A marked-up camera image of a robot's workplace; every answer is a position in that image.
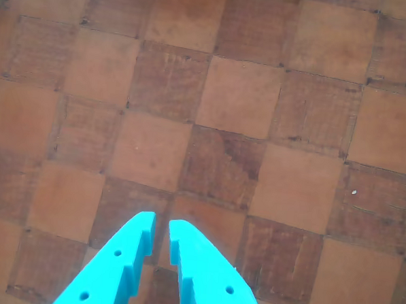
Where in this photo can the brown leather chessboard mat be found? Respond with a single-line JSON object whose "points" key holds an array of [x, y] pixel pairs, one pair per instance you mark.
{"points": [[226, 92]]}

